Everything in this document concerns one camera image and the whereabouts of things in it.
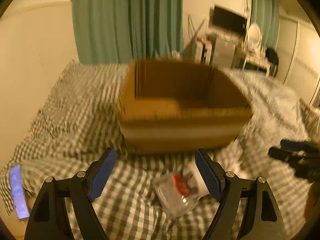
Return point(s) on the black wall television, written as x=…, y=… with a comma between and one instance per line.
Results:
x=225, y=19

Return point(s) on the large green curtain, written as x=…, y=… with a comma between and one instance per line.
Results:
x=118, y=31

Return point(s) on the grey checkered bed sheet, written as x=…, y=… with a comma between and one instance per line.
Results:
x=77, y=123

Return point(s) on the smartphone with lit screen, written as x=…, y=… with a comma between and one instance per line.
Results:
x=17, y=193

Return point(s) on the white tape roll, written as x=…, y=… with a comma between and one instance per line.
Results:
x=197, y=182

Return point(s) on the brown cardboard box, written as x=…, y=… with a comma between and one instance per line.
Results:
x=167, y=106

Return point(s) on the white oval vanity mirror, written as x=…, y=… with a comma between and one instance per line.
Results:
x=253, y=37

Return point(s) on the black bag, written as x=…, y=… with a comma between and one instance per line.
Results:
x=272, y=56

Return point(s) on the white dressing table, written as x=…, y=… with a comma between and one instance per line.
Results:
x=256, y=60

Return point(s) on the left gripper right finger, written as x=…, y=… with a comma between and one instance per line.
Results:
x=262, y=218

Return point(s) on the clear water jug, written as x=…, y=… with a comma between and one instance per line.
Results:
x=175, y=54

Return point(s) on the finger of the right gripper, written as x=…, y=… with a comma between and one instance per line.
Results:
x=292, y=159
x=306, y=146

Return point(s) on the white louvered wardrobe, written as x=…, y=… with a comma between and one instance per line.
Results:
x=298, y=51

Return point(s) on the small green curtain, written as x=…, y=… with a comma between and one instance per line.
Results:
x=265, y=13

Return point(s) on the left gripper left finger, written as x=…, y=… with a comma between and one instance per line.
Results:
x=49, y=217

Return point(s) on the silver mini fridge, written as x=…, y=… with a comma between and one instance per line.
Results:
x=223, y=51

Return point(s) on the white suitcase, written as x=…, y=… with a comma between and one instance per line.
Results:
x=203, y=52

